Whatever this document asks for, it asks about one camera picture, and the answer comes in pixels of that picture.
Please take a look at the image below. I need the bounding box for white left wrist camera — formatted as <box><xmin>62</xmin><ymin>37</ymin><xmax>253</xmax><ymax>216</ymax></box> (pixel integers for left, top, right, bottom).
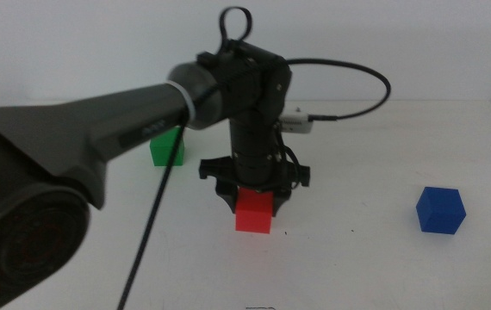
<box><xmin>279</xmin><ymin>107</ymin><xmax>315</xmax><ymax>135</ymax></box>

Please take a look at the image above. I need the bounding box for blue cube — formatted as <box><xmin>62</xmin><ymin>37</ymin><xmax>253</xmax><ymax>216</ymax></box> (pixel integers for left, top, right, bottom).
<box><xmin>415</xmin><ymin>186</ymin><xmax>468</xmax><ymax>236</ymax></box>

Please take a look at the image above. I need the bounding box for red cube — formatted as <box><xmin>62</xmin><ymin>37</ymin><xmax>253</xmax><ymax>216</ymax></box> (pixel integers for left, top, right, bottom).
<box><xmin>234</xmin><ymin>187</ymin><xmax>275</xmax><ymax>235</ymax></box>

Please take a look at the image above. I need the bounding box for green cube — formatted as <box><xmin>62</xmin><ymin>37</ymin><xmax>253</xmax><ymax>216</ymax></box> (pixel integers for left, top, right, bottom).
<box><xmin>149</xmin><ymin>126</ymin><xmax>186</xmax><ymax>168</ymax></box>

